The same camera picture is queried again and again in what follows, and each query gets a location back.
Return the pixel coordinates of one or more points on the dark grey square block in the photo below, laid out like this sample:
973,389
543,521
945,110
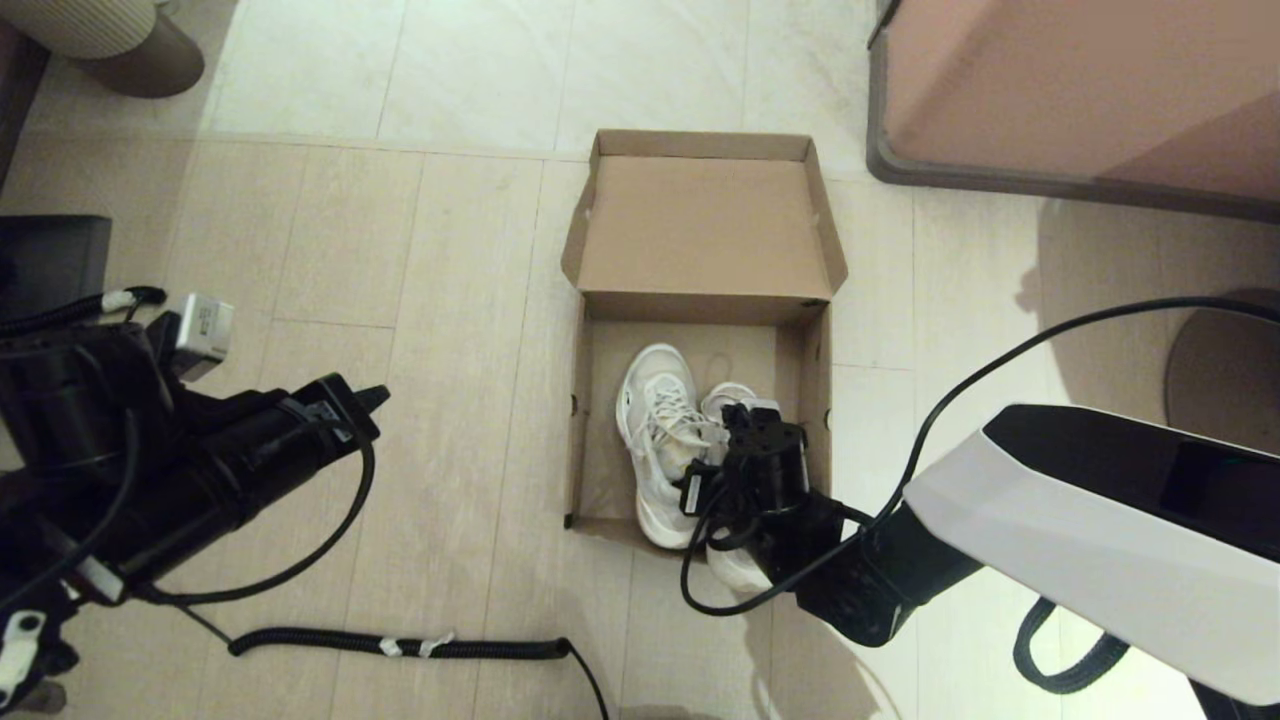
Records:
50,250

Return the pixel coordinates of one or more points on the striped beige round pouf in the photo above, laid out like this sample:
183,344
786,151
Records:
90,25

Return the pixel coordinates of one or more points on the round brown table base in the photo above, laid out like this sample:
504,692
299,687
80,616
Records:
1225,370

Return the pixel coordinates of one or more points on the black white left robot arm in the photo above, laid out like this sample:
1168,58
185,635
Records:
60,400

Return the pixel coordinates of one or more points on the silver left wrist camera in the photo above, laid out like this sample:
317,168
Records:
205,330

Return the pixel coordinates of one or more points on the brown cardboard shoe box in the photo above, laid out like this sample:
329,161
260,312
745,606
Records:
700,230

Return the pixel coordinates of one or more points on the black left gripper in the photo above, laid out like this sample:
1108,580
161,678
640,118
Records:
250,460

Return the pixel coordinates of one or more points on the white lace-up sneaker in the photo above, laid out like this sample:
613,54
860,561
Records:
735,572
655,400

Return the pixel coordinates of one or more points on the pink sofa with grey base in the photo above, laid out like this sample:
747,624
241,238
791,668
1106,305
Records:
1080,80

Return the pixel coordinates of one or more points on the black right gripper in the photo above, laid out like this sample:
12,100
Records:
765,470

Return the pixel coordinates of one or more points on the grey-brown furniture foot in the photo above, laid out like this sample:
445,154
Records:
55,697

